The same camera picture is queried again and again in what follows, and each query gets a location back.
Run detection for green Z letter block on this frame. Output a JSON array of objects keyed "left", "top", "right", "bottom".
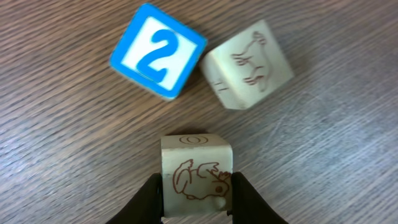
[{"left": 200, "top": 20, "right": 294, "bottom": 110}]

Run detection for green side animal block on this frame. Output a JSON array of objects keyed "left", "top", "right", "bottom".
[{"left": 160, "top": 134, "right": 233, "bottom": 217}]

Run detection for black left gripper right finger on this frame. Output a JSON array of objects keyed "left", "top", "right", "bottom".
[{"left": 228, "top": 172, "right": 288, "bottom": 224}]

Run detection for blue 2 number block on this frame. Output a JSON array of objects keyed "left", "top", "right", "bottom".
[{"left": 109, "top": 2, "right": 207, "bottom": 100}]

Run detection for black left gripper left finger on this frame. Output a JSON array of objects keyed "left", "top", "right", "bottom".
[{"left": 106, "top": 173, "right": 164, "bottom": 224}]

